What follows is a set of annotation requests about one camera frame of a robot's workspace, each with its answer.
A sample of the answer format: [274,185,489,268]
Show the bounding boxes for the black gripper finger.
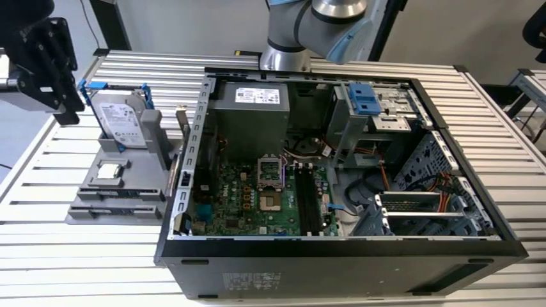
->
[16,19,87,126]
[50,17,79,72]

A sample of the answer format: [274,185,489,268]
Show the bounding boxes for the RAM stick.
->
[79,188,166,197]
[70,206,158,215]

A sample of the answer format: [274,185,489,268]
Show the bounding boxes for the black RAM slot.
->
[299,163,314,236]
[305,163,319,236]
[309,163,325,236]
[294,163,309,236]

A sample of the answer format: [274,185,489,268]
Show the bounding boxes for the hard disk in blue carrier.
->
[78,79,155,152]

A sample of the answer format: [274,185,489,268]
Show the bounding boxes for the silver CPU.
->
[96,163,124,178]

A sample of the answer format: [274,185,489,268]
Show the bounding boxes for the black graphics card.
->
[168,102,193,198]

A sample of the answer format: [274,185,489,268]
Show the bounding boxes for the grey parts rack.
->
[63,108,186,224]

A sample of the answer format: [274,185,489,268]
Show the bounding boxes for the grey power supply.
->
[209,81,291,161]

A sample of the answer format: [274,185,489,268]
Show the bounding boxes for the green motherboard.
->
[191,159,342,237]

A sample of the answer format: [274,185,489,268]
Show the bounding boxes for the metal socket cover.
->
[257,153,286,191]

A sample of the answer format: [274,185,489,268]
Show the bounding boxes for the round black fan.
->
[297,137,325,157]

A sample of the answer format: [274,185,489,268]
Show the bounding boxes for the CPU socket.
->
[258,190,285,212]

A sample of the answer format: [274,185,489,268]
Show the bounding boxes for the blue drive latch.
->
[347,82,381,116]

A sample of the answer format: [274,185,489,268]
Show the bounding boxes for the black PC case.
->
[152,66,530,301]

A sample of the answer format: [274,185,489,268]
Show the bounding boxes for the grey metal disk bay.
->
[354,190,484,237]

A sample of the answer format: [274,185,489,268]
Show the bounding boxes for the slatted metal side table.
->
[502,68,546,145]

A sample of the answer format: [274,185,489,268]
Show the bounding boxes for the black office chair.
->
[522,0,546,63]

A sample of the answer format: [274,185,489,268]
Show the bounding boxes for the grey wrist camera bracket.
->
[0,47,58,113]

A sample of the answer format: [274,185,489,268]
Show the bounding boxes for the black frame post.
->
[88,0,132,52]
[369,0,409,62]

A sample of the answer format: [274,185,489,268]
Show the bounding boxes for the black looped cable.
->
[345,177,377,214]

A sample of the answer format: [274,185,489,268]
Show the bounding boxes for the orange yellow wire bundle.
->
[434,173,461,214]

